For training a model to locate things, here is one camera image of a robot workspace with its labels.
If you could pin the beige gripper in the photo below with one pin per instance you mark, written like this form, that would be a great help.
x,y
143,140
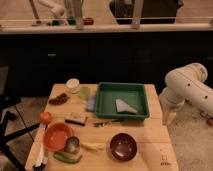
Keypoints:
x,y
168,117

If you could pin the grey towel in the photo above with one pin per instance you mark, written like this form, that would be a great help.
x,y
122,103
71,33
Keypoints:
x,y
123,107

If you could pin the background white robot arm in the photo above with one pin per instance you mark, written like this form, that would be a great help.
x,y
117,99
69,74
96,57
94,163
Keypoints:
x,y
56,9

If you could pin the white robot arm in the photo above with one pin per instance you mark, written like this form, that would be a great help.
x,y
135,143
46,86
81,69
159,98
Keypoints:
x,y
186,84

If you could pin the purple bowl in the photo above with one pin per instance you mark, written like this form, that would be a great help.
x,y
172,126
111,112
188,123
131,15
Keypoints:
x,y
123,147

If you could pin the orange bowl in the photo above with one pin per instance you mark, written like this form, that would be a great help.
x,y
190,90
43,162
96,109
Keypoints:
x,y
55,136

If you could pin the green plastic tray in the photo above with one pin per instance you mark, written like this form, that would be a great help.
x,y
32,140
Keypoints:
x,y
127,101

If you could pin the dark utensil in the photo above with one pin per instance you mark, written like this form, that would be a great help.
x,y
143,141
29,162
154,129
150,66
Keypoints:
x,y
102,124

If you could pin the blue sponge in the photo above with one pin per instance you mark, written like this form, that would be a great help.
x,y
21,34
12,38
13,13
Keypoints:
x,y
90,106

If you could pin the yellow banana toy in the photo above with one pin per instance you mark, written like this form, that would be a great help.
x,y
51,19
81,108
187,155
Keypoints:
x,y
93,146

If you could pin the small metal cup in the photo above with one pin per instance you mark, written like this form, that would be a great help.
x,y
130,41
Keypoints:
x,y
72,145

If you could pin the white round cup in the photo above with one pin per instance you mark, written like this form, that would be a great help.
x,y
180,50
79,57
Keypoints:
x,y
73,85

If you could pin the dark grape bunch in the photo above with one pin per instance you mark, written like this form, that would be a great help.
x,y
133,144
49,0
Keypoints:
x,y
59,100

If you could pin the red tomato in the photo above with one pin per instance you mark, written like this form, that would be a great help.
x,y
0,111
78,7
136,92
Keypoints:
x,y
45,118

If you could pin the red background object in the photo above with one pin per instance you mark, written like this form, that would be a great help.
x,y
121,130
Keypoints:
x,y
88,21

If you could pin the green background object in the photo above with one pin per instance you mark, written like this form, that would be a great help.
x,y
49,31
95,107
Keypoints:
x,y
55,23

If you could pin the black chair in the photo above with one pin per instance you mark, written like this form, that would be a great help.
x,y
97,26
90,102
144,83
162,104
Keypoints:
x,y
9,116

